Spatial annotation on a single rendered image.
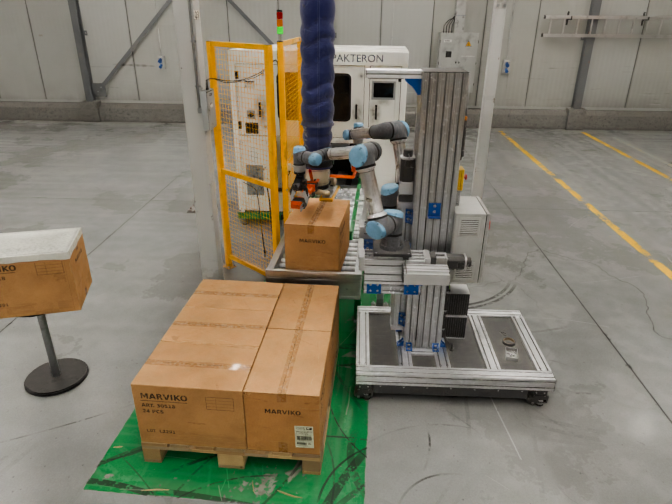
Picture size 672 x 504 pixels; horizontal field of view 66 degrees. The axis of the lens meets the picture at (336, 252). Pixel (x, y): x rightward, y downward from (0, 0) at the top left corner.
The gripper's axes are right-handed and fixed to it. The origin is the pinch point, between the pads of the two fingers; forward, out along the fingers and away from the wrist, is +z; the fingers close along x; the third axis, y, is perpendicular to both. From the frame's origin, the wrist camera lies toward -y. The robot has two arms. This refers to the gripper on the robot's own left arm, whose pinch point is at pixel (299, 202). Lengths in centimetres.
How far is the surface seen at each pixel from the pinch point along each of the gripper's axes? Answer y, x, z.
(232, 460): -104, 14, 115
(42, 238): -43, 155, 20
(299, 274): 23, 7, 64
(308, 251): 30, 2, 48
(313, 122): 50, 2, -41
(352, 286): 27, -32, 71
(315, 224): 32.5, -3.2, 27.3
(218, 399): -104, 19, 73
